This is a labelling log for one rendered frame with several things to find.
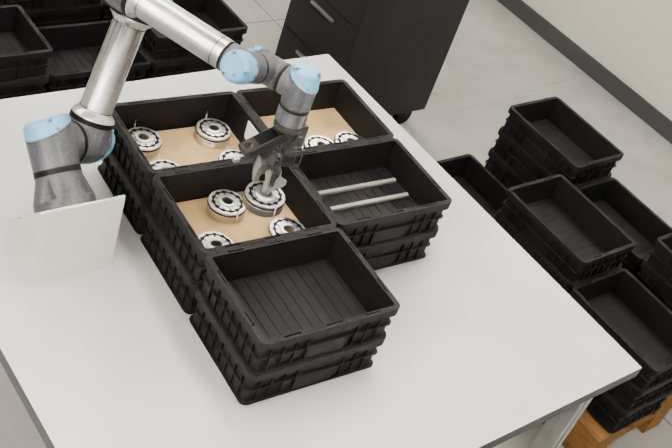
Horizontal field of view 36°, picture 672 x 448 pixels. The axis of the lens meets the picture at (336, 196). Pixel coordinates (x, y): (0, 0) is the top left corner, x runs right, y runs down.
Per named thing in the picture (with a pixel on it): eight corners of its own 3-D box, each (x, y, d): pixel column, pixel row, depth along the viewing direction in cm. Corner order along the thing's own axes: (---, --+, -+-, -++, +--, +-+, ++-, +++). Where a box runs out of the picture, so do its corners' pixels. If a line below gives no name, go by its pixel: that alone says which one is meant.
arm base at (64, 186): (43, 211, 242) (34, 170, 242) (27, 216, 255) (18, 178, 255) (104, 199, 250) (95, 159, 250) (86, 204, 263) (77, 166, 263)
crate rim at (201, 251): (201, 261, 245) (203, 254, 243) (149, 181, 262) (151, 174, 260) (337, 232, 267) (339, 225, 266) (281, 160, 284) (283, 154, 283)
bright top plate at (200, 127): (221, 118, 300) (222, 116, 300) (236, 139, 294) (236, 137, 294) (190, 121, 295) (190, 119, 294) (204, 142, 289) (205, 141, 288)
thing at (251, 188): (256, 212, 249) (257, 210, 249) (238, 185, 255) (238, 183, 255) (291, 205, 255) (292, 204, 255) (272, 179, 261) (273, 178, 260)
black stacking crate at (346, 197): (327, 258, 273) (339, 227, 266) (273, 187, 290) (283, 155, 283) (439, 232, 296) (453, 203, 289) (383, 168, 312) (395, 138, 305)
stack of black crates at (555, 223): (583, 330, 386) (638, 244, 359) (531, 352, 368) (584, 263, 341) (514, 259, 407) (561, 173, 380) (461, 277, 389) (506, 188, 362)
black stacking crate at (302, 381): (239, 411, 240) (251, 378, 233) (184, 319, 257) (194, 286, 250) (374, 369, 263) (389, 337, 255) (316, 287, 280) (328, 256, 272)
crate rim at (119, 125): (232, 96, 301) (233, 90, 300) (281, 160, 284) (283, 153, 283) (104, 110, 279) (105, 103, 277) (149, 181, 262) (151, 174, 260)
